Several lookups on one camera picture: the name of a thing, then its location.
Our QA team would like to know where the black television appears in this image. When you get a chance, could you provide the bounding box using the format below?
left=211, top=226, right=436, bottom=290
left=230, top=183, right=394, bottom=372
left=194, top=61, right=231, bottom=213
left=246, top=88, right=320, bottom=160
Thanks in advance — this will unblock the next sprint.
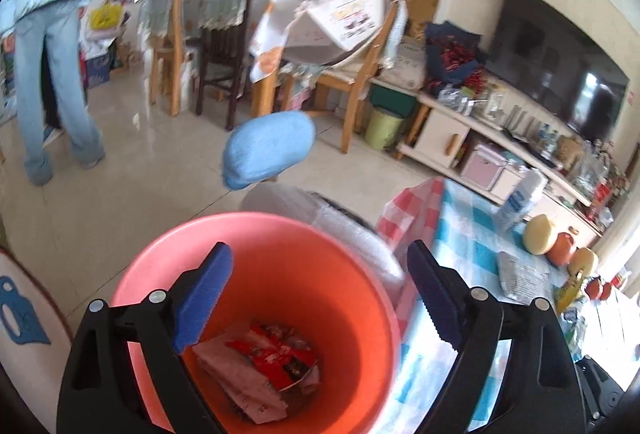
left=487, top=0, right=630, bottom=139

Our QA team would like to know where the white plastic bottle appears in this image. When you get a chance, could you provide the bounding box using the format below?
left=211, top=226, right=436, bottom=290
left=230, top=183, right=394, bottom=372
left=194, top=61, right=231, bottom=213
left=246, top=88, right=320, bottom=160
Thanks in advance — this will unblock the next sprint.
left=495, top=169, right=548, bottom=232

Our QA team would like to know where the dark green box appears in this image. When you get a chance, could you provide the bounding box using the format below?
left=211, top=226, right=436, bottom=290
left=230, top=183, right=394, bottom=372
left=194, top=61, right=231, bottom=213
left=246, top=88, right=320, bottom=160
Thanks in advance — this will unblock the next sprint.
left=370, top=86, right=418, bottom=117

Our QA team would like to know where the red apple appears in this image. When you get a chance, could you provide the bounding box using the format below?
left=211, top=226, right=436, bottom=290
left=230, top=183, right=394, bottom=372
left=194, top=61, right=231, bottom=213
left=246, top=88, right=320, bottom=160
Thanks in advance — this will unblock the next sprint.
left=547, top=231, right=576, bottom=267

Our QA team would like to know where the pink storage box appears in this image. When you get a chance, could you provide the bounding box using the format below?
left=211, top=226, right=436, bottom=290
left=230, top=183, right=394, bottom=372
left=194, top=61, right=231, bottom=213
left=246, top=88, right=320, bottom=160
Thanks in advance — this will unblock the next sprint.
left=460, top=144, right=508, bottom=192

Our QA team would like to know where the yellow bag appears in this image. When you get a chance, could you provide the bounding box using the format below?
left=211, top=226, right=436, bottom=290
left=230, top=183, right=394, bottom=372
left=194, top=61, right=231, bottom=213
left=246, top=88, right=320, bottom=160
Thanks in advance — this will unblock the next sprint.
left=89, top=4, right=123, bottom=32

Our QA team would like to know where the gold wrapper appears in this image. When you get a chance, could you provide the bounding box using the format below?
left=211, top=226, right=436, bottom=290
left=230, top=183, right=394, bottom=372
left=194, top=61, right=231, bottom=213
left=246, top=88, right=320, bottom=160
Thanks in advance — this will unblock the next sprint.
left=555, top=271, right=588, bottom=312

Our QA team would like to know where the red bag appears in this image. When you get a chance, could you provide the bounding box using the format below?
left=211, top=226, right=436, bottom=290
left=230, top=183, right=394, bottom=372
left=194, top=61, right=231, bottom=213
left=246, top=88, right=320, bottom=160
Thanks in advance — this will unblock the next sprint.
left=592, top=181, right=613, bottom=215

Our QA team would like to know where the red tea packet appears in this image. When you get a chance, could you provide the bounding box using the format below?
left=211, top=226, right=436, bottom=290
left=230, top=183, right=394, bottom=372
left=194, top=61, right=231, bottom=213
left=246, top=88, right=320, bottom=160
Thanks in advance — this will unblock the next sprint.
left=225, top=321, right=321, bottom=390

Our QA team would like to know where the orange plastic bucket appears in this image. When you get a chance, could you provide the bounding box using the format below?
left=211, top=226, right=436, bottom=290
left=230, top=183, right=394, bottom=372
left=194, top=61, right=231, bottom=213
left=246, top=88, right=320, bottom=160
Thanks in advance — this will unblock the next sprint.
left=110, top=212, right=403, bottom=434

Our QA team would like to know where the dark wooden chair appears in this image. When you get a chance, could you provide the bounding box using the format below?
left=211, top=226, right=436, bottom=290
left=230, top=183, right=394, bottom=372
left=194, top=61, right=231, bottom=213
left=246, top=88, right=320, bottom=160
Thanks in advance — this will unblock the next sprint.
left=195, top=0, right=261, bottom=132

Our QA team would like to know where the flower bouquet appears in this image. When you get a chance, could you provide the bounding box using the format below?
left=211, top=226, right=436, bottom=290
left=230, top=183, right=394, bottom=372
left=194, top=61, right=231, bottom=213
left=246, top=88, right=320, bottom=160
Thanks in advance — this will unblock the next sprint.
left=422, top=21, right=488, bottom=97

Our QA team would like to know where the yellow pear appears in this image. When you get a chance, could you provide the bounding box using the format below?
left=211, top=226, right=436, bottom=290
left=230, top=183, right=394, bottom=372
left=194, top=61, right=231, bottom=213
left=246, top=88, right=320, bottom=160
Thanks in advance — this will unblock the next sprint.
left=522, top=214, right=557, bottom=255
left=569, top=246, right=599, bottom=279

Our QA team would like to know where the light green trash can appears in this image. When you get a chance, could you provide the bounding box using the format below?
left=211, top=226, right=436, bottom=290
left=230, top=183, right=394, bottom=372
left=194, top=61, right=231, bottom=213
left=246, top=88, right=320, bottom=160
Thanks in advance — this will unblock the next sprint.
left=364, top=106, right=407, bottom=152

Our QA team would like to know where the red checkered tablecloth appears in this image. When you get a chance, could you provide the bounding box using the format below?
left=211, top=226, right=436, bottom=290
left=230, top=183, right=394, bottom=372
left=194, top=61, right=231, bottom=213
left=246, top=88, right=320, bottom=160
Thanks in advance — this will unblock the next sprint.
left=377, top=178, right=446, bottom=265

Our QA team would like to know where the white barcode packet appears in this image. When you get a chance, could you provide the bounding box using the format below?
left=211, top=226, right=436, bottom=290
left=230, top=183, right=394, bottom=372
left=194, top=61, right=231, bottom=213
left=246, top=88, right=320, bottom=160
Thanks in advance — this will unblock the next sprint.
left=497, top=251, right=555, bottom=305

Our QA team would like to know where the white TV cabinet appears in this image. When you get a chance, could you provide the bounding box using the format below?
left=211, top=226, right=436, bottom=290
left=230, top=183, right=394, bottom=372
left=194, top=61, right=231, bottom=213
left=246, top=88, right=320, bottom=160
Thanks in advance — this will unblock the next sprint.
left=397, top=74, right=606, bottom=235

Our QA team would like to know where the orange fruit print cloth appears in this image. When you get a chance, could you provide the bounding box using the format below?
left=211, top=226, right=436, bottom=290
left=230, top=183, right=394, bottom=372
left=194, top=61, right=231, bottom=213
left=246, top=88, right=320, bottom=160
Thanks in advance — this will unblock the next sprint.
left=249, top=0, right=301, bottom=82

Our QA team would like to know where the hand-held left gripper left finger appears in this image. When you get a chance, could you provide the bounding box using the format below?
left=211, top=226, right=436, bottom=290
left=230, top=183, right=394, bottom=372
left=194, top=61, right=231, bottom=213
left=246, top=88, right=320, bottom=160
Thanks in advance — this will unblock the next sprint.
left=56, top=241, right=235, bottom=434

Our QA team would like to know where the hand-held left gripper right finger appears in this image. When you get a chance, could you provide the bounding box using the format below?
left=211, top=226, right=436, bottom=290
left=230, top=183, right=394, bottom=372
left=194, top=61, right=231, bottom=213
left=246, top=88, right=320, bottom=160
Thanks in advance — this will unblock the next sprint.
left=406, top=239, right=587, bottom=434

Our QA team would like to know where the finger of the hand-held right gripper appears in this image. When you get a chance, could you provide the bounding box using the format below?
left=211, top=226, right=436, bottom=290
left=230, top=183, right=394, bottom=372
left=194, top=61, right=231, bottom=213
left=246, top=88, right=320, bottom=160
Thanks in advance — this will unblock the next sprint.
left=575, top=354, right=638, bottom=434

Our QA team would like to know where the white round cushion blue pattern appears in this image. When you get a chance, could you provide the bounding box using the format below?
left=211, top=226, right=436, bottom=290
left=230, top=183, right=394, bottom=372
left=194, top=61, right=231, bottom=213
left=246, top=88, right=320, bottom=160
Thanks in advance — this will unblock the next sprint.
left=0, top=246, right=76, bottom=434

